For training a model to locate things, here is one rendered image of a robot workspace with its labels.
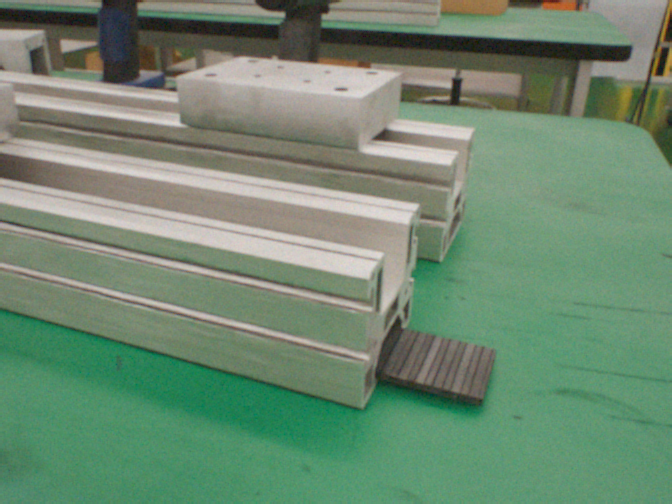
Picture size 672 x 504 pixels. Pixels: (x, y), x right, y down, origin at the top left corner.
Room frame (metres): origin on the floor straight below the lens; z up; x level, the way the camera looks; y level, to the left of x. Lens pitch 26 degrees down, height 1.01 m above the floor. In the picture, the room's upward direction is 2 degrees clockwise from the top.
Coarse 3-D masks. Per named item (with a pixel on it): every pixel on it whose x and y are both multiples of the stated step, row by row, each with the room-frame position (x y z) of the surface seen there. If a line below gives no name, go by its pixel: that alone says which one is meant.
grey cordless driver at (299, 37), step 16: (256, 0) 0.69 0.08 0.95; (272, 0) 0.67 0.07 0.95; (288, 0) 0.67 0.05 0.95; (304, 0) 0.69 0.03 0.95; (320, 0) 0.72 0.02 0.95; (336, 0) 0.77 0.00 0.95; (288, 16) 0.71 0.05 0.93; (304, 16) 0.71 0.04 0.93; (320, 16) 0.74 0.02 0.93; (288, 32) 0.70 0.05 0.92; (304, 32) 0.71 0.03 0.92; (320, 32) 0.74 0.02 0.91; (288, 48) 0.70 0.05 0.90; (304, 48) 0.71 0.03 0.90
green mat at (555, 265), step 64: (512, 128) 0.86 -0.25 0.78; (576, 128) 0.87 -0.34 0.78; (640, 128) 0.88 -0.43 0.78; (512, 192) 0.61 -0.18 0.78; (576, 192) 0.62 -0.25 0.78; (640, 192) 0.62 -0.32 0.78; (448, 256) 0.46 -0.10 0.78; (512, 256) 0.46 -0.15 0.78; (576, 256) 0.47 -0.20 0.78; (640, 256) 0.47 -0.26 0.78; (0, 320) 0.35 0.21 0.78; (448, 320) 0.36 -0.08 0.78; (512, 320) 0.37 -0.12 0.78; (576, 320) 0.37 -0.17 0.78; (640, 320) 0.37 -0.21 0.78; (0, 384) 0.28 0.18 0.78; (64, 384) 0.28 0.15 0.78; (128, 384) 0.29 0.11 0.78; (192, 384) 0.29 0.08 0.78; (256, 384) 0.29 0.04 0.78; (384, 384) 0.29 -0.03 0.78; (512, 384) 0.30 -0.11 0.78; (576, 384) 0.30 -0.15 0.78; (640, 384) 0.30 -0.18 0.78; (0, 448) 0.23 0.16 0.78; (64, 448) 0.24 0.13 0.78; (128, 448) 0.24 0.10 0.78; (192, 448) 0.24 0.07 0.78; (256, 448) 0.24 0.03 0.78; (320, 448) 0.24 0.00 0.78; (384, 448) 0.24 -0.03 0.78; (448, 448) 0.24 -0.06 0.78; (512, 448) 0.24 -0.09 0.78; (576, 448) 0.25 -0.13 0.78; (640, 448) 0.25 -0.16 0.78
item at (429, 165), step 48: (48, 96) 0.67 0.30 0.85; (96, 96) 0.65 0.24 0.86; (144, 96) 0.63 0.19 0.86; (96, 144) 0.56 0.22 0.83; (144, 144) 0.54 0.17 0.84; (192, 144) 0.54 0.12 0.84; (240, 144) 0.51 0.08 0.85; (288, 144) 0.49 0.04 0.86; (384, 144) 0.48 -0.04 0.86; (432, 144) 0.52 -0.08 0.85; (384, 192) 0.46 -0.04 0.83; (432, 192) 0.45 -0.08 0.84; (432, 240) 0.45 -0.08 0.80
